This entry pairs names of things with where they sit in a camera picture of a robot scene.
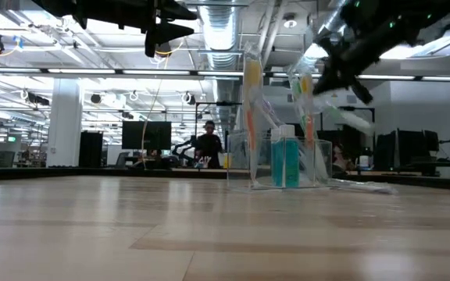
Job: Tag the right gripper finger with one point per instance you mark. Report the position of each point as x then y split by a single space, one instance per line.
330 82
361 89

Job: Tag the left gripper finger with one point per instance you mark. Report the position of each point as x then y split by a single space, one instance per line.
162 35
174 11

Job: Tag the teal mouthwash bottle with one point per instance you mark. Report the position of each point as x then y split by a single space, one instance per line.
285 164

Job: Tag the clear acrylic organizer box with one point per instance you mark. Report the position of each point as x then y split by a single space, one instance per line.
240 186

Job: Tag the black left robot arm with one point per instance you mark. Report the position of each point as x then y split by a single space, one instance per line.
53 6

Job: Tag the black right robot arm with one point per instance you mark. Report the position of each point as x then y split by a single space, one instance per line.
424 11

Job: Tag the person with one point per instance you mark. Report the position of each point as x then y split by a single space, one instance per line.
208 146
340 158

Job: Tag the round ceiling sensor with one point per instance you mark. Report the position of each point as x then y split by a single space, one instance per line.
290 22

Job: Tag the small white bottle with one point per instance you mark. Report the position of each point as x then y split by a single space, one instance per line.
364 162

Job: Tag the black workstation equipment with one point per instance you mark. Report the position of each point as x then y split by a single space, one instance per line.
408 146

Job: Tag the black monitor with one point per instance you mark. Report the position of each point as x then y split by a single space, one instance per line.
151 134

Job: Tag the black ceiling device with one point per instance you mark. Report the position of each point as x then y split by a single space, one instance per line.
37 99

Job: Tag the white building pillar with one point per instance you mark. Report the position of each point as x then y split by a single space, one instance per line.
63 125

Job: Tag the yellow container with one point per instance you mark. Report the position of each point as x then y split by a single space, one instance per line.
227 161

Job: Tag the black cabinet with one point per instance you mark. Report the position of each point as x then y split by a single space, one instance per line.
91 150

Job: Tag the silver spiral ceiling duct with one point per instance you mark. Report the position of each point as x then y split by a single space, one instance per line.
326 27

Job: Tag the corrugated silver ceiling duct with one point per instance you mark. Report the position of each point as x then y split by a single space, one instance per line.
219 35

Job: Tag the long ceiling light rail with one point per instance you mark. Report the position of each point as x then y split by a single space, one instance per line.
72 71

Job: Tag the black gantry frame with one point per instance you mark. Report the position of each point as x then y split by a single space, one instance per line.
225 104

